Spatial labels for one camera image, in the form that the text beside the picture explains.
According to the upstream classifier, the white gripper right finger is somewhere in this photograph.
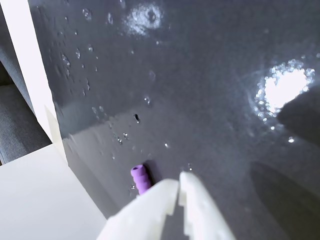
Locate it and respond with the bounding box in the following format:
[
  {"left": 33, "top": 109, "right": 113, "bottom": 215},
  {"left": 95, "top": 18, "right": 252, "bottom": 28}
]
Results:
[{"left": 178, "top": 171, "right": 237, "bottom": 240}]

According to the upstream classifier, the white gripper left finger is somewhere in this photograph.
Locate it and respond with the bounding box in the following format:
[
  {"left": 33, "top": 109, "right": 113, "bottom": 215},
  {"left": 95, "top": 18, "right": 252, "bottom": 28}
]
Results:
[{"left": 96, "top": 178, "right": 180, "bottom": 240}]

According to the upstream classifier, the purple ribbed pen grip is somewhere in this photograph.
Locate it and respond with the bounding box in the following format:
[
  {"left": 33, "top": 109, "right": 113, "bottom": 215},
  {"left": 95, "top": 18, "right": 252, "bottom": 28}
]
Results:
[{"left": 130, "top": 163, "right": 157, "bottom": 196}]

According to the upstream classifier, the dark grey table mat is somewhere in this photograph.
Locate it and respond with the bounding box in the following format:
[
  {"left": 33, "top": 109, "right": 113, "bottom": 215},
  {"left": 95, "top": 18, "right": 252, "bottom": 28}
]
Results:
[{"left": 26, "top": 0, "right": 320, "bottom": 240}]

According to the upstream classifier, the grey fabric chair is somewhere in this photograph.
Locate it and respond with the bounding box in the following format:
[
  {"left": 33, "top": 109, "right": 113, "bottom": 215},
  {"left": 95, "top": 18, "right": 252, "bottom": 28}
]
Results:
[{"left": 0, "top": 17, "right": 54, "bottom": 166}]

